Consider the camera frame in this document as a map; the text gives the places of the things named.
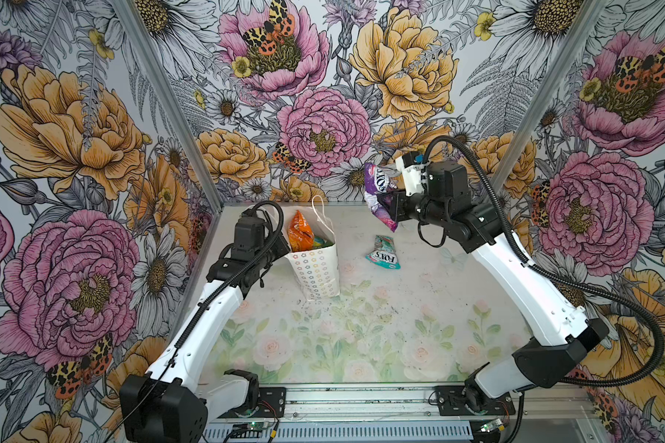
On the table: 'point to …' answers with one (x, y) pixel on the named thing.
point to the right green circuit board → (490, 425)
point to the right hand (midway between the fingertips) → (383, 206)
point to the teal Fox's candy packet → (384, 252)
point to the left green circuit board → (255, 425)
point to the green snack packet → (320, 243)
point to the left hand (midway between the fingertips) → (286, 247)
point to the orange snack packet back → (300, 235)
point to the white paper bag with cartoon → (318, 269)
